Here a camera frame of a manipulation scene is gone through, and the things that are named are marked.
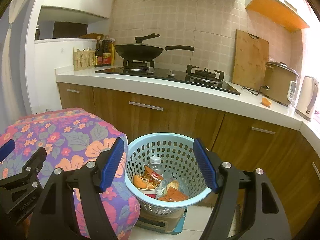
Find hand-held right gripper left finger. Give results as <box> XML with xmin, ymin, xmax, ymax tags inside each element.
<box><xmin>27</xmin><ymin>137</ymin><xmax>125</xmax><ymax>240</ymax></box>

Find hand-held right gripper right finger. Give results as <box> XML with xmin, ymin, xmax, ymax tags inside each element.
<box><xmin>192</xmin><ymin>138</ymin><xmax>293</xmax><ymax>240</ymax></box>

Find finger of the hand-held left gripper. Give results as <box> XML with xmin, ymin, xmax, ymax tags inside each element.
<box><xmin>0</xmin><ymin>147</ymin><xmax>47</xmax><ymax>200</ymax></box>
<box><xmin>0</xmin><ymin>139</ymin><xmax>16</xmax><ymax>163</ymax></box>

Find large orange peel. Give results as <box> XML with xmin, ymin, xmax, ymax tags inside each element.
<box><xmin>133</xmin><ymin>174</ymin><xmax>151</xmax><ymax>190</ymax></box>

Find red and white packet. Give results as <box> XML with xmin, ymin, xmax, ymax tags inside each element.
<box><xmin>139</xmin><ymin>187</ymin><xmax>161</xmax><ymax>198</ymax></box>

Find light blue plastic basket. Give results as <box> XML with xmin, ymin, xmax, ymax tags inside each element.
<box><xmin>124</xmin><ymin>132</ymin><xmax>213</xmax><ymax>215</ymax></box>

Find red snack packet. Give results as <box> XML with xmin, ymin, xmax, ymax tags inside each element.
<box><xmin>143</xmin><ymin>166</ymin><xmax>165</xmax><ymax>185</ymax></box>

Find clear plastic bottle white cap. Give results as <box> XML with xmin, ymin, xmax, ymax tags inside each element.
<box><xmin>149</xmin><ymin>156</ymin><xmax>163</xmax><ymax>178</ymax></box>

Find orange flat packet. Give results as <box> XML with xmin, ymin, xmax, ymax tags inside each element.
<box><xmin>157</xmin><ymin>187</ymin><xmax>189</xmax><ymax>202</ymax></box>

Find floral printed cloth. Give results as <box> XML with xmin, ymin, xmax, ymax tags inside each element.
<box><xmin>0</xmin><ymin>108</ymin><xmax>142</xmax><ymax>239</ymax></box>

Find wooden base cabinet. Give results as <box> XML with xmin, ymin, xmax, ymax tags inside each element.
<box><xmin>57</xmin><ymin>81</ymin><xmax>320</xmax><ymax>233</ymax></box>

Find tan plastic box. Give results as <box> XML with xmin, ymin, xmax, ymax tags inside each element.
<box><xmin>136</xmin><ymin>205</ymin><xmax>187</xmax><ymax>235</ymax></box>

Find black burner grate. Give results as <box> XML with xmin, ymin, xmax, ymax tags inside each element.
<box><xmin>121</xmin><ymin>59</ymin><xmax>156</xmax><ymax>72</ymax></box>
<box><xmin>185</xmin><ymin>64</ymin><xmax>225</xmax><ymax>84</ymax></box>

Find black glass gas hob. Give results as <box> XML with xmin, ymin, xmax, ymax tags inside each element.
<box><xmin>95</xmin><ymin>64</ymin><xmax>241</xmax><ymax>96</ymax></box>

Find woven utensil holder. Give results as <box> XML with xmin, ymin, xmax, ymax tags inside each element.
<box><xmin>73</xmin><ymin>46</ymin><xmax>97</xmax><ymax>71</ymax></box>

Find tan rice cooker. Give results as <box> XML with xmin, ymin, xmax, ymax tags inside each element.
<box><xmin>263</xmin><ymin>61</ymin><xmax>300</xmax><ymax>107</ymax></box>

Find dark soy sauce bottle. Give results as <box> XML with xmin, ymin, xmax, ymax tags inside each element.
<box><xmin>94</xmin><ymin>36</ymin><xmax>104</xmax><ymax>68</ymax></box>

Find dark sauce bottles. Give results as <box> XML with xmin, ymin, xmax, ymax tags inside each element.
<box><xmin>102</xmin><ymin>35</ymin><xmax>113</xmax><ymax>67</ymax></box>

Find wooden cutting board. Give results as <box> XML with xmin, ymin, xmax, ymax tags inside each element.
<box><xmin>232</xmin><ymin>29</ymin><xmax>270</xmax><ymax>91</ymax></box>

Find black wok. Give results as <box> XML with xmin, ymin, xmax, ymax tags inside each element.
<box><xmin>114</xmin><ymin>44</ymin><xmax>195</xmax><ymax>61</ymax></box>

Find white electric kettle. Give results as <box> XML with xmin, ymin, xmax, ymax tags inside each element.
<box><xmin>295</xmin><ymin>75</ymin><xmax>320</xmax><ymax>122</ymax></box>

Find black power cable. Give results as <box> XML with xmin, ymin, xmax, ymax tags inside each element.
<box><xmin>241</xmin><ymin>85</ymin><xmax>270</xmax><ymax>96</ymax></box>

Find orange wall cabinet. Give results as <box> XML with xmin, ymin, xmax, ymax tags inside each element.
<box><xmin>244</xmin><ymin>0</ymin><xmax>311</xmax><ymax>33</ymax></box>

